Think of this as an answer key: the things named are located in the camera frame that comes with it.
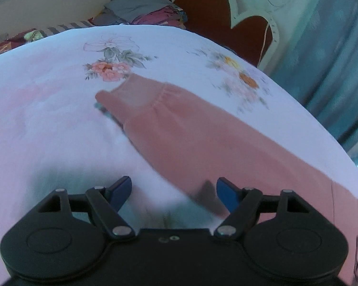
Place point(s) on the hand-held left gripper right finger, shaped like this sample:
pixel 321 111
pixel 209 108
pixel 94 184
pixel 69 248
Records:
pixel 226 193

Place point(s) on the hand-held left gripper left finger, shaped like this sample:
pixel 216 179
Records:
pixel 119 192

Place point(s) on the pink ribbed pants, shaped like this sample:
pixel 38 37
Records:
pixel 197 137

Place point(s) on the red floral cloth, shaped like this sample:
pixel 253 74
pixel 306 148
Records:
pixel 15 40

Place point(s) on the grey striped sheet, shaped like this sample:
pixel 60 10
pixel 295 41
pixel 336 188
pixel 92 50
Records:
pixel 65 27

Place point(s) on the white floral bed sheet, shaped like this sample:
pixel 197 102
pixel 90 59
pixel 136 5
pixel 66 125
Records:
pixel 47 101

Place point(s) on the pile of folded clothes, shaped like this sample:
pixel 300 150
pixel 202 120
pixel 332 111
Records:
pixel 137 6

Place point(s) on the pink patterned blanket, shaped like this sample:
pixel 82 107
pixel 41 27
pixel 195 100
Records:
pixel 164 18

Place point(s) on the red headboard with white trim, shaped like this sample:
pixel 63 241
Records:
pixel 208 9

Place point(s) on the teal patterned curtain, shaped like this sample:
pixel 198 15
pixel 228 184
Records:
pixel 331 65

